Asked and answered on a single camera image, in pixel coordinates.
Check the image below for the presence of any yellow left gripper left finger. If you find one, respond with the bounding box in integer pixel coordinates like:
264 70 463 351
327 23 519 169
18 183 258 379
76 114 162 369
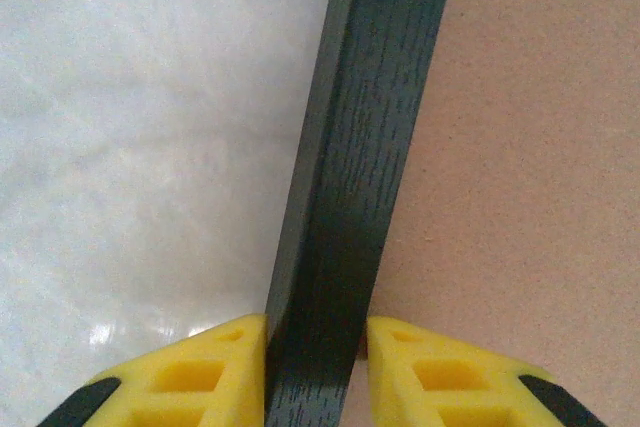
37 313 269 427

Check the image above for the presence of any black wooden picture frame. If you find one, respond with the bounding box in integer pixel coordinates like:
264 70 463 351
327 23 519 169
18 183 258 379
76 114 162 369
262 0 469 427

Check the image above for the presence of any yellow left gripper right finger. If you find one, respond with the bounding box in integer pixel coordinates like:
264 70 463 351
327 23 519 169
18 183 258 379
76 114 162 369
366 315 609 427

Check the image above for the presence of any brown fibreboard backing board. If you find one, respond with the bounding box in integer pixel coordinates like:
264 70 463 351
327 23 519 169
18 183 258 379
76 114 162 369
344 0 640 427

